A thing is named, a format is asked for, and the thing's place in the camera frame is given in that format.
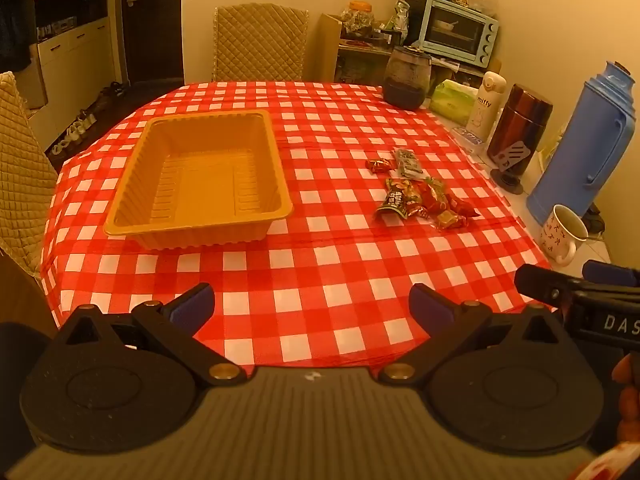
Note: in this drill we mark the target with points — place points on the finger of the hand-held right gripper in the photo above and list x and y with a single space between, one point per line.
542 285
610 272

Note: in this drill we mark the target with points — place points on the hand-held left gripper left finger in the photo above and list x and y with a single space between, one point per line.
192 305

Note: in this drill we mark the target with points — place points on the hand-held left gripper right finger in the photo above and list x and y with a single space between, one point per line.
430 305

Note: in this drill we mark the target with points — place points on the yellow green candy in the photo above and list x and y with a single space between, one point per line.
448 220

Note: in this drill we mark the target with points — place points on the red twisted snack packet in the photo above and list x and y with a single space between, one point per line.
462 205

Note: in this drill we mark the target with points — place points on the red green snack packet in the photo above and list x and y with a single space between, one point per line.
432 194

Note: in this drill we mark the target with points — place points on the yellow plastic tray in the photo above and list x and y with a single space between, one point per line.
200 180

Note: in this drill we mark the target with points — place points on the grey snack packet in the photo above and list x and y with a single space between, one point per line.
407 162

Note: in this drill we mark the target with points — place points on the small red candy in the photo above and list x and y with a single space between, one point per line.
378 165

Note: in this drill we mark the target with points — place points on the person's right hand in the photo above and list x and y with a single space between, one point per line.
629 400

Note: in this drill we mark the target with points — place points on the white printed mug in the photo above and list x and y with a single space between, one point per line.
560 237

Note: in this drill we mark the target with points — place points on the red white checkered tablecloth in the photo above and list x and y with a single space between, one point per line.
325 240

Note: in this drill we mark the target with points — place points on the blue thermos flask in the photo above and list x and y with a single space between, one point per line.
585 150

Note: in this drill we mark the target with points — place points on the black metal phone stand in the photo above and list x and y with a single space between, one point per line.
512 160

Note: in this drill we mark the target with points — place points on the red white cloth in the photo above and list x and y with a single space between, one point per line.
607 465

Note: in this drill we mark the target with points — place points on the blue white small box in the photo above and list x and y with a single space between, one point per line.
467 140

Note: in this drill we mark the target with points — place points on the brown steel thermos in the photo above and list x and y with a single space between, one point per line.
522 120

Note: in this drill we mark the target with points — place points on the white thermos bottle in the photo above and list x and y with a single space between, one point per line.
486 105

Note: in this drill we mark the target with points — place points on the green tissue pack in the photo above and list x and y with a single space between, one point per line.
452 102

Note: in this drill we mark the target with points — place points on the row of light shoes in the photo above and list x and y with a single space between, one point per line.
75 132

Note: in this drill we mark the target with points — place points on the beige quilted chair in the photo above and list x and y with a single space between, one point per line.
22 175
260 42

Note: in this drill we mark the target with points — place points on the dark glass jar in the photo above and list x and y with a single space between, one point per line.
407 80

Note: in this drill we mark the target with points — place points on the dark shoes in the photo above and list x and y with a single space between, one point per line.
111 92

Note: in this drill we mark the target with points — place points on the light blue toaster oven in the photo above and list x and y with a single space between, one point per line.
457 30

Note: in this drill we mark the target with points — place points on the wooden shelf unit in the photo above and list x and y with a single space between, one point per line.
330 45

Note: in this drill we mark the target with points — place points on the white hallway cabinet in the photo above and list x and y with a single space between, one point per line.
75 45

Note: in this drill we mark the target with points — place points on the dark wooden door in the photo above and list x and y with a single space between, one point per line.
152 20

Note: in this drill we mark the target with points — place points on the clear plastic bag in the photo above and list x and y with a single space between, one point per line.
484 2

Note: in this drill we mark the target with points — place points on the green foil packet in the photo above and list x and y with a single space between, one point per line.
401 15

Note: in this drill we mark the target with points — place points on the clear jar orange lid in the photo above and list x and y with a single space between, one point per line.
358 19

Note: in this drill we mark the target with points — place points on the dark hanging coat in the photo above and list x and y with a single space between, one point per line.
15 10

